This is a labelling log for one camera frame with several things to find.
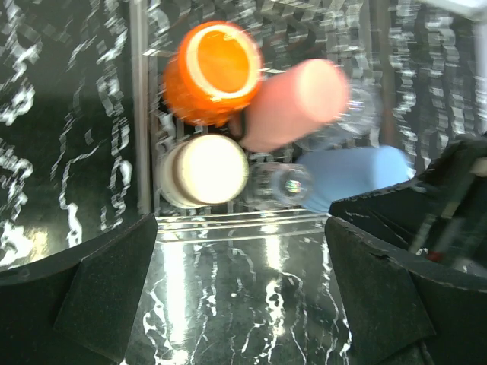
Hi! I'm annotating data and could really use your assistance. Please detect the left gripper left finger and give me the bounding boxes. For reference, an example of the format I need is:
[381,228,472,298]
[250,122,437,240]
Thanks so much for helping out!
[1,214,158,364]

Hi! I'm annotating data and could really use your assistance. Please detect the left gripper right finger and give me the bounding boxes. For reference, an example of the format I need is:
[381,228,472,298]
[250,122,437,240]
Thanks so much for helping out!
[325,217,486,364]

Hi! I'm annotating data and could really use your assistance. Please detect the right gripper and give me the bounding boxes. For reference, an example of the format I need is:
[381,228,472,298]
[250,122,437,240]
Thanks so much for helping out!
[329,134,486,276]

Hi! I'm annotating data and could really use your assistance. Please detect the blue plastic cup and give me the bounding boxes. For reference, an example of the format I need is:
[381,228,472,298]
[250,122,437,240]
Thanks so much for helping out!
[297,145,412,213]

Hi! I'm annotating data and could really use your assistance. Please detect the small clear plastic cup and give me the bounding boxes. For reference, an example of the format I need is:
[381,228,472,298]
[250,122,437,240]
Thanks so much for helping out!
[244,162,313,211]

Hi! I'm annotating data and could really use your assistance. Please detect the pink plastic cup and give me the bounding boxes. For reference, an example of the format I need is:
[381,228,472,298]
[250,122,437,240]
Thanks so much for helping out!
[239,59,350,153]

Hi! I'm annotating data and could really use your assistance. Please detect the metal cup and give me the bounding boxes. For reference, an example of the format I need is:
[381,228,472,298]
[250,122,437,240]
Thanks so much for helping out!
[156,134,249,209]

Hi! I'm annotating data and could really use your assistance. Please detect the orange cup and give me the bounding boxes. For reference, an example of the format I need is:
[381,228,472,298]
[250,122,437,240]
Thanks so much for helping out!
[162,21,263,127]

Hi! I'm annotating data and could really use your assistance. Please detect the clear faceted glass tumbler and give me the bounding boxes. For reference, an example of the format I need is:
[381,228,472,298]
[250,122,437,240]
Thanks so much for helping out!
[295,79,381,151]

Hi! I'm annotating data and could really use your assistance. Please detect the wire dish rack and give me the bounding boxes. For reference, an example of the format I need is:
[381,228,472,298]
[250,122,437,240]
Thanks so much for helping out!
[129,1,390,221]

